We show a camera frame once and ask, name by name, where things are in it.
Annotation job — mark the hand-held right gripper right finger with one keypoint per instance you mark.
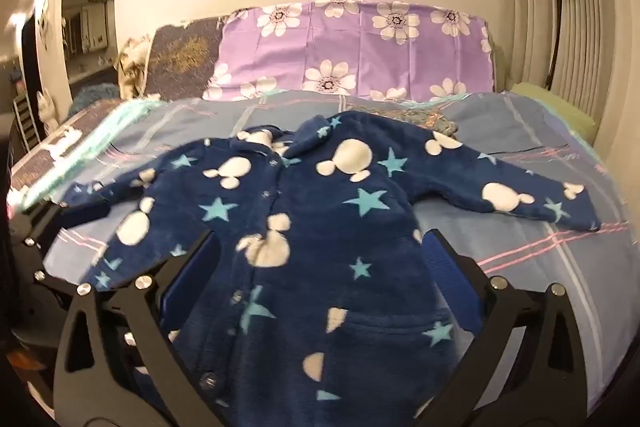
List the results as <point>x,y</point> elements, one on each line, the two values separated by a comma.
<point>445,277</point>

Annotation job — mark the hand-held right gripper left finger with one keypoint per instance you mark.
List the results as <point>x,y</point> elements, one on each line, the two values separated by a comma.
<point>192,264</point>

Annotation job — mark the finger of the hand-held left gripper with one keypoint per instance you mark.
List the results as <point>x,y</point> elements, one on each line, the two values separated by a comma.
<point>42,264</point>
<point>37,217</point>

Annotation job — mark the blue fleece star-print baby jacket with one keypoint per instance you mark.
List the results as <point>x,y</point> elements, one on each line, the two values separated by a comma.
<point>310,207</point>

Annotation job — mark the teal fringed blanket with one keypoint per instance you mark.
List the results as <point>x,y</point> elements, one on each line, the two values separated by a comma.
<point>100,132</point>

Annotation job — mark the white plush toy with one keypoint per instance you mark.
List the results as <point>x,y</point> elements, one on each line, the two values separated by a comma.
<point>47,109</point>

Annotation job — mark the blue fluffy cushion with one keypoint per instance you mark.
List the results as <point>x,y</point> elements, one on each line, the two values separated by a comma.
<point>92,97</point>

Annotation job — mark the blue plaid bed sheet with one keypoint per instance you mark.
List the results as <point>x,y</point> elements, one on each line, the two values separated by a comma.
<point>525,147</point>

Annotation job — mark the small patterned grey cloth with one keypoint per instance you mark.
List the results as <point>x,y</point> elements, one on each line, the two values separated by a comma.
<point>430,119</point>

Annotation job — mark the cream crumpled cloth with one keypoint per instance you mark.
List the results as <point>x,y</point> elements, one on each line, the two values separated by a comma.
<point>131,72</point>

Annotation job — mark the white cabinet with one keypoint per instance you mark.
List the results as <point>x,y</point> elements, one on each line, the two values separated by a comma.
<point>94,27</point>

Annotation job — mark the dark patterned pillow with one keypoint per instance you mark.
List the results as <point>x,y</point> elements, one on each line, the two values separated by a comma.
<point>180,62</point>

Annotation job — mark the green cushion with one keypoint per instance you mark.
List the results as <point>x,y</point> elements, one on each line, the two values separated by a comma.
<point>555,104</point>

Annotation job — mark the purple floral pillow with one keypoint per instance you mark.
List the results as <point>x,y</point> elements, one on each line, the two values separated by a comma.
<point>350,47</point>

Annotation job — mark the beige pleated curtain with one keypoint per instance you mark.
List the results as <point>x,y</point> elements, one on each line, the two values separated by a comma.
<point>590,32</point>

